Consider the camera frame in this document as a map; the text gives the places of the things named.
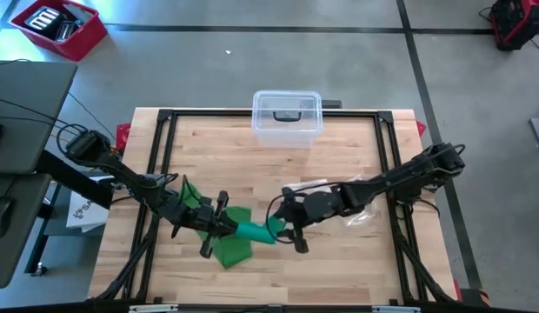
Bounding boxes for black and silver device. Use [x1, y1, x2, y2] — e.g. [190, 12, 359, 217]
[55, 20, 82, 43]

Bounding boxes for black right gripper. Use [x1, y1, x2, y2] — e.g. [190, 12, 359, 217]
[272, 186, 345, 255]

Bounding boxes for red and black equipment case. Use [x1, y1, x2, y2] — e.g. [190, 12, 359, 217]
[489, 0, 539, 52]

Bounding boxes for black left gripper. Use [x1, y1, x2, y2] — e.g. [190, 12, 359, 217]
[177, 190, 239, 258]

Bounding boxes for grey sheet in crate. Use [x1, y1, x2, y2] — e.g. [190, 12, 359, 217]
[63, 3, 95, 23]

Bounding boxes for black floor cable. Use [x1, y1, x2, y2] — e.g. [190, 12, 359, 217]
[67, 90, 118, 141]

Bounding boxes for white printed sheet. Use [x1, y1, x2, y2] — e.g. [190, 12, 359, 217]
[65, 190, 110, 234]

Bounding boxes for black aluminium table frame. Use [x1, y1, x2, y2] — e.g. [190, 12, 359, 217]
[89, 108, 457, 305]

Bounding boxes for black desk support beam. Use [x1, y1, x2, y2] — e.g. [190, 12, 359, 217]
[34, 150, 115, 210]

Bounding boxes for clear lid with black handle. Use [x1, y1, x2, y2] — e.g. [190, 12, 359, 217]
[251, 90, 323, 134]

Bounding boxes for clear plastic storage box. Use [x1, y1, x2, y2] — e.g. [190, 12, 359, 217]
[251, 90, 323, 150]

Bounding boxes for teal green elastic bandage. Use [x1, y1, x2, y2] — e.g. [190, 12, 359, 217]
[234, 215, 288, 245]

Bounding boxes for grey desk top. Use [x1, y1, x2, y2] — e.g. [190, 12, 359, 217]
[0, 60, 78, 175]
[0, 173, 52, 289]

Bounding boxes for black desk cable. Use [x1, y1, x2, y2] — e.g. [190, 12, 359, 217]
[0, 97, 79, 132]
[0, 115, 64, 130]

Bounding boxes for red plastic crate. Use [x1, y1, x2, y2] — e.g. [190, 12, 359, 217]
[10, 0, 109, 62]

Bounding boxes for black device with white stripes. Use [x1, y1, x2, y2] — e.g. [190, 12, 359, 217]
[24, 6, 62, 32]

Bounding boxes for dark green elastic bandage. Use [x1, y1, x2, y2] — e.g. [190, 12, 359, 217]
[178, 182, 253, 270]

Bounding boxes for black computer mouse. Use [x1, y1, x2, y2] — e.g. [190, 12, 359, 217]
[0, 196, 14, 239]

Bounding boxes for white metal bracket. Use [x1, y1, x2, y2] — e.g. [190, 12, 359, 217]
[372, 305, 422, 313]
[129, 303, 179, 313]

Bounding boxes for clear plastic zip bag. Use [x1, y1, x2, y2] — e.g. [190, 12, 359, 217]
[281, 176, 340, 199]
[341, 173, 380, 229]

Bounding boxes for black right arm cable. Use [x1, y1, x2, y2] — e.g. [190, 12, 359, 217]
[265, 181, 340, 245]

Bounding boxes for dark desk leg with caster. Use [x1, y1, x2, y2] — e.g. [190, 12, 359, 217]
[24, 184, 57, 278]

